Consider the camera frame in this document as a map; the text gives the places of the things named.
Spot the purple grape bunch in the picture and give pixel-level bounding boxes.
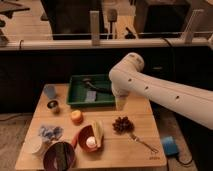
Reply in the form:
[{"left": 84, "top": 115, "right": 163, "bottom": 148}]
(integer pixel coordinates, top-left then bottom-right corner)
[{"left": 112, "top": 116, "right": 134, "bottom": 134}]

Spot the red bowl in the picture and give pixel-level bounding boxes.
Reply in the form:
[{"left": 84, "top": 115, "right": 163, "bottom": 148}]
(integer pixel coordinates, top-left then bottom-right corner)
[{"left": 71, "top": 125, "right": 99, "bottom": 152}]

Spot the grey sponge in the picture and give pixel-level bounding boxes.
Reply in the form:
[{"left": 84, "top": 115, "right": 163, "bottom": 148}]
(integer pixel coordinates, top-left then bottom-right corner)
[{"left": 85, "top": 91, "right": 96, "bottom": 102}]

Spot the yellow banana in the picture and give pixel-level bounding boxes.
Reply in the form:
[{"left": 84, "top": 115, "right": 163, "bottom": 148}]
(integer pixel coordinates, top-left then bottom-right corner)
[{"left": 92, "top": 121, "right": 104, "bottom": 148}]

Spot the metal fork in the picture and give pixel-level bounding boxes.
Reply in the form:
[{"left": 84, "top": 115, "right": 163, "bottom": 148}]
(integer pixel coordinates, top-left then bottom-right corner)
[{"left": 129, "top": 133, "right": 159, "bottom": 154}]

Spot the purple bowl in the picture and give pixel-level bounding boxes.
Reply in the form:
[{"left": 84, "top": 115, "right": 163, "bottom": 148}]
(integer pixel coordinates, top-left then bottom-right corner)
[{"left": 43, "top": 141, "right": 75, "bottom": 171}]

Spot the white railing post left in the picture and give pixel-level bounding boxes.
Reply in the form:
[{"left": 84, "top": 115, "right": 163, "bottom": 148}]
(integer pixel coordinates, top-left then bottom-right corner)
[{"left": 90, "top": 11, "right": 100, "bottom": 46}]

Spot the small metal cup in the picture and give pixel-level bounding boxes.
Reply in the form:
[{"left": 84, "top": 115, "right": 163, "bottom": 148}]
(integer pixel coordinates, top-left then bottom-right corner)
[{"left": 47, "top": 100, "right": 60, "bottom": 114}]

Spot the green plastic tray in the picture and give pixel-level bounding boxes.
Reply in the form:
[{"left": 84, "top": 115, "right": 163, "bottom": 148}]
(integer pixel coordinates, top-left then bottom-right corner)
[{"left": 67, "top": 74, "right": 115, "bottom": 108}]

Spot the white railing post right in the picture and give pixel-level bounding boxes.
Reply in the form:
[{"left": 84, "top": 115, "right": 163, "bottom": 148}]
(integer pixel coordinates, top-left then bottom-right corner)
[{"left": 181, "top": 9, "right": 204, "bottom": 44}]

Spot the white railing post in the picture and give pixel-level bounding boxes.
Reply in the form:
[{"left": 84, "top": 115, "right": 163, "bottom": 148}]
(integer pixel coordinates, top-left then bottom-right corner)
[
  {"left": 181, "top": 9, "right": 204, "bottom": 44},
  {"left": 90, "top": 11, "right": 100, "bottom": 46}
]

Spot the white egg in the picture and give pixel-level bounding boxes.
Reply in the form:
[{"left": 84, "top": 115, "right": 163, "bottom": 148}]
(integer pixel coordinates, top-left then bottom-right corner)
[{"left": 86, "top": 136, "right": 97, "bottom": 148}]

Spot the orange apple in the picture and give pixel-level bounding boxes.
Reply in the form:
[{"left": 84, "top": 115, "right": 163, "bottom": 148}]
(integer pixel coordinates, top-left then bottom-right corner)
[{"left": 70, "top": 110, "right": 83, "bottom": 124}]

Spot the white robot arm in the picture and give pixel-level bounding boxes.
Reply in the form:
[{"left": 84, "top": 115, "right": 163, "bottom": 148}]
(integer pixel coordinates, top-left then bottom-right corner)
[{"left": 109, "top": 52, "right": 213, "bottom": 130}]

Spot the light blue cup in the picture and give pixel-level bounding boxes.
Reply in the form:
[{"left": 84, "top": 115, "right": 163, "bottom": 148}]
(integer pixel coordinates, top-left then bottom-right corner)
[{"left": 44, "top": 85, "right": 56, "bottom": 99}]

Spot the blue crumpled cloth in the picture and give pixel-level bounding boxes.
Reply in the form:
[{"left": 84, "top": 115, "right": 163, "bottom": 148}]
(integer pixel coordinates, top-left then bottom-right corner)
[{"left": 38, "top": 125, "right": 63, "bottom": 142}]

